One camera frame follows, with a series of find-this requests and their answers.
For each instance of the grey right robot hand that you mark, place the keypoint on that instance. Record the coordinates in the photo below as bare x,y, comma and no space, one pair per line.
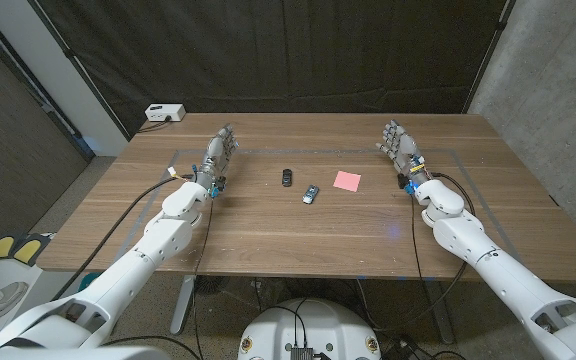
405,147

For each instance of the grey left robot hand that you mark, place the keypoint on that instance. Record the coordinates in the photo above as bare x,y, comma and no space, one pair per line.
216,150

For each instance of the pink sticky note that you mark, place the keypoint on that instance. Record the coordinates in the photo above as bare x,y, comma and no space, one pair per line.
347,181

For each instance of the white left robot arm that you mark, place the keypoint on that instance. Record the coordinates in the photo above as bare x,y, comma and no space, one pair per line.
133,267

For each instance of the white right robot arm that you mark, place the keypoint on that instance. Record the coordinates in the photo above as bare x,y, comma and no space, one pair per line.
488,260

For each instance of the black toy car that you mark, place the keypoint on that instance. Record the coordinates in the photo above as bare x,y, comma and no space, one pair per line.
287,177

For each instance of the blue toy car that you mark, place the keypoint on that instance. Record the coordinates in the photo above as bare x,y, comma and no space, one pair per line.
310,194

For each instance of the white power box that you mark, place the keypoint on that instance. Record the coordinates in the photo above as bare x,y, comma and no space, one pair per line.
165,112

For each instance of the black backdrop curtain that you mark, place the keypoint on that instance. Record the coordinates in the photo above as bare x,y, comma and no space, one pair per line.
288,55

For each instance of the grey table leg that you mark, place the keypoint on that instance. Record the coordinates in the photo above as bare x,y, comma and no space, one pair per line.
183,305
440,315

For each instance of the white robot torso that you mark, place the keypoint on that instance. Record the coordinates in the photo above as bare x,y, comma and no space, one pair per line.
310,325

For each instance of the dark brown door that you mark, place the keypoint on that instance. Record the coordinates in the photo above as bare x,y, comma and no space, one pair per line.
13,150

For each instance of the yellow black pad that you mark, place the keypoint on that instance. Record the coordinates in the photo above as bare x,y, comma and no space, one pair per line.
29,250
0,248

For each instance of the black backdrop frame pole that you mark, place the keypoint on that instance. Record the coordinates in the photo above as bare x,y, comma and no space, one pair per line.
488,55
80,72

